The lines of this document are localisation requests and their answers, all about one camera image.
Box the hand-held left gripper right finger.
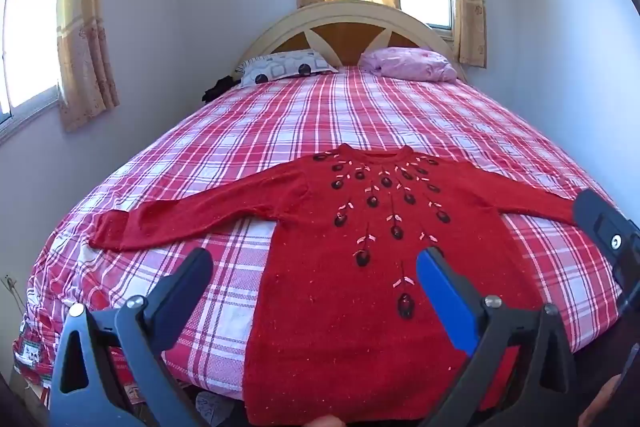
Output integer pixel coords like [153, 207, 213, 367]
[416, 247, 593, 427]

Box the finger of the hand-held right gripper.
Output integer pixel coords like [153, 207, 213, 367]
[573, 189, 640, 260]

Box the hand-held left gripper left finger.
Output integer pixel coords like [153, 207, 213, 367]
[50, 248, 216, 427]

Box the red embroidered sweater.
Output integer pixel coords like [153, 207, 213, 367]
[92, 144, 588, 426]

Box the person's right hand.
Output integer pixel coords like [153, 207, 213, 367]
[579, 374, 623, 427]

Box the bed with red plaid blanket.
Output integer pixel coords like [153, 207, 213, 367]
[12, 67, 632, 408]

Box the printed bed skirt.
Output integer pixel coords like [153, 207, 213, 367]
[12, 307, 57, 389]

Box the dark cloth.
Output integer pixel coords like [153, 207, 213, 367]
[201, 76, 242, 104]

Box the grey patterned pillow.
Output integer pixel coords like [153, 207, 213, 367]
[235, 49, 340, 88]

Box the pink pillow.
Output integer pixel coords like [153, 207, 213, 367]
[359, 47, 458, 82]

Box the cream and wood headboard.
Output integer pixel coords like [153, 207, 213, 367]
[239, 0, 468, 82]

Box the side window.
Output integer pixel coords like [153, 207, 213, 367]
[0, 0, 64, 128]

